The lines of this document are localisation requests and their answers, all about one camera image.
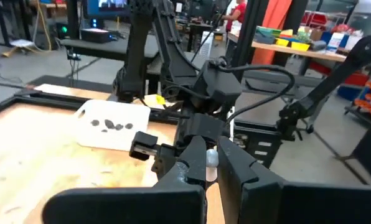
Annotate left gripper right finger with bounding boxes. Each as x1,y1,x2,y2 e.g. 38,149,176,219
217,136,371,224

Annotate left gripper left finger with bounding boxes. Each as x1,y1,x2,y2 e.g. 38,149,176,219
42,135,209,224

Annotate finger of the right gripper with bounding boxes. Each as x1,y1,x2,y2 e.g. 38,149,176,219
151,146,186,180

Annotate white plastic bone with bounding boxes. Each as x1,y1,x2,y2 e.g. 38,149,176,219
205,148,220,183

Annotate white plastic bin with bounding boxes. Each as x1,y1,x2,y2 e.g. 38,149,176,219
74,99,151,152

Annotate white ribbed panel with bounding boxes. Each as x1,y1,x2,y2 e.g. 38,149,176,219
200,30,216,62

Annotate yellow small bin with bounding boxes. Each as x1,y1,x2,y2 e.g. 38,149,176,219
290,41,311,52
275,37,291,48

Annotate person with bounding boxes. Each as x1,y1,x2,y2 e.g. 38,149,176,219
222,0,247,33

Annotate wooden work table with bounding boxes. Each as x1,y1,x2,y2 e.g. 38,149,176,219
227,30,348,77

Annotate orange fabric sheet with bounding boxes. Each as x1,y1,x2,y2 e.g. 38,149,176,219
252,0,294,65

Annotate orange parts bin rack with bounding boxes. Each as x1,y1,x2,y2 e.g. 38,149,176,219
353,64,371,118

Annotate black box device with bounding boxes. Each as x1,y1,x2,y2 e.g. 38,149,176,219
80,27,112,44

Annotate blue screen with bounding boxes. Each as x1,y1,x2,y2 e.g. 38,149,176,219
82,0,131,19

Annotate black computer green lights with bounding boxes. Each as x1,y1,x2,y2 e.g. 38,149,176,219
56,22,70,40

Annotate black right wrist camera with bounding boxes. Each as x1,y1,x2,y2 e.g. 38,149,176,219
193,60,243,108

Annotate black right camera cable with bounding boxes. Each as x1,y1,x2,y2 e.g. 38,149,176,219
218,63,296,124

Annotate yellow hanging cable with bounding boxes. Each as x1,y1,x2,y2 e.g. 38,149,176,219
34,0,53,52

